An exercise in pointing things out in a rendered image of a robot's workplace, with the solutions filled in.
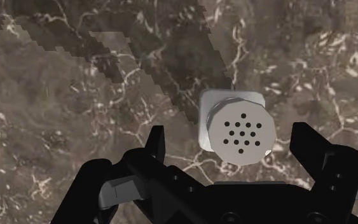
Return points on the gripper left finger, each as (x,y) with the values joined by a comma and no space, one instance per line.
(141,173)

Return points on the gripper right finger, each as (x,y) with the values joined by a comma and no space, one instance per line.
(330,164)

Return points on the white salt shaker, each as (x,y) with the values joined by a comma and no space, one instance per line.
(237,127)

